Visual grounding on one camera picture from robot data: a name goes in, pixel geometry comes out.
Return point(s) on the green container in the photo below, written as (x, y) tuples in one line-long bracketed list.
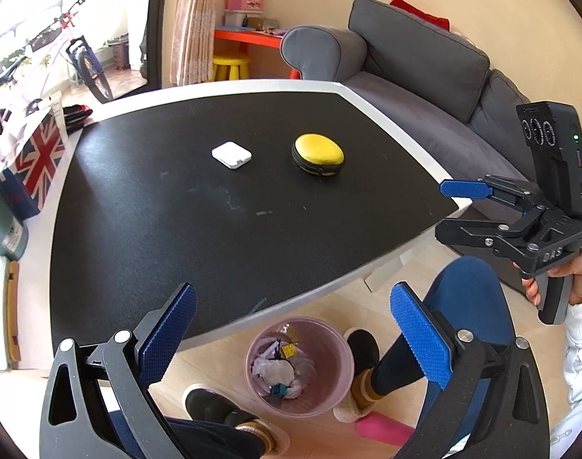
[(2, 229)]

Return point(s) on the grey storage box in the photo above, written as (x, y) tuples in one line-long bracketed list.
[(241, 18)]

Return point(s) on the dark door frame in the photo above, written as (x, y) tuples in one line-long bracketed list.
[(158, 19)]

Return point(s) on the yellow stool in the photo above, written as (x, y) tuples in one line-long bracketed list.
[(231, 62)]

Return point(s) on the wooden board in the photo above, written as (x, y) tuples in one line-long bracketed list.
[(13, 311)]

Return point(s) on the red low table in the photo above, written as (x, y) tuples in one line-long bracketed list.
[(245, 37)]

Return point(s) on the grey sofa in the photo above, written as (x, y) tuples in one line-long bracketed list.
[(415, 57)]

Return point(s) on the person's right forearm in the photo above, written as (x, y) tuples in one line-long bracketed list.
[(578, 373)]

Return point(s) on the person's left leg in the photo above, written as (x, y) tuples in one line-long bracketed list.
[(200, 440)]

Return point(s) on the pink plastic trash bin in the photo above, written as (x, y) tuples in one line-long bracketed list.
[(341, 358)]

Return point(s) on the union jack bag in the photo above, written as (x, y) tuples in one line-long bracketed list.
[(37, 158)]

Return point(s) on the pink storage box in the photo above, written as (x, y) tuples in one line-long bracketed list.
[(247, 1)]

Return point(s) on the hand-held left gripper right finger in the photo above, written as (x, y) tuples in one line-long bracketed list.
[(422, 334)]

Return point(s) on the small white tissue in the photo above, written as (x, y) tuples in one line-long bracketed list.
[(295, 388)]

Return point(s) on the red and black pouch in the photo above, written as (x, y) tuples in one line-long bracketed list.
[(76, 114)]

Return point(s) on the yellow toy brick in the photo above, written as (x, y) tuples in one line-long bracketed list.
[(287, 351)]

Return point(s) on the red cushion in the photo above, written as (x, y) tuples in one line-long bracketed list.
[(422, 12)]

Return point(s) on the purple balcony bin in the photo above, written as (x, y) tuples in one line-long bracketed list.
[(121, 52)]

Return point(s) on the person's right leg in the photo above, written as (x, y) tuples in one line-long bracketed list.
[(463, 291)]

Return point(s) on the teal toy brick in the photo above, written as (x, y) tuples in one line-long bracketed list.
[(279, 390)]

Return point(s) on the small white box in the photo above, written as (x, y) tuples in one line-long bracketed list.
[(231, 155)]

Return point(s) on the yellow zipper case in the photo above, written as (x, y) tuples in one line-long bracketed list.
[(317, 148)]

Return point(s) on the black table mat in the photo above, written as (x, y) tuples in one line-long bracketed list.
[(176, 239)]

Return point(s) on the pink slipper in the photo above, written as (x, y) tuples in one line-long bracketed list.
[(382, 428)]

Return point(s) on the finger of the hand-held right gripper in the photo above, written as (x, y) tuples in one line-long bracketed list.
[(468, 234), (465, 189)]

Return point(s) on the person's leg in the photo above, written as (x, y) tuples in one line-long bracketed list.
[(463, 291), (200, 440)]

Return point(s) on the pink patterned curtain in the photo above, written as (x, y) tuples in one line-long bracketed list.
[(193, 24)]

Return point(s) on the white bicycle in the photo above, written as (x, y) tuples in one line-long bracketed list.
[(83, 62)]

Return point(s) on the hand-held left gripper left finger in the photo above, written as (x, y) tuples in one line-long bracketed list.
[(169, 332)]

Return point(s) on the large white tissue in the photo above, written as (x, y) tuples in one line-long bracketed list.
[(272, 370)]

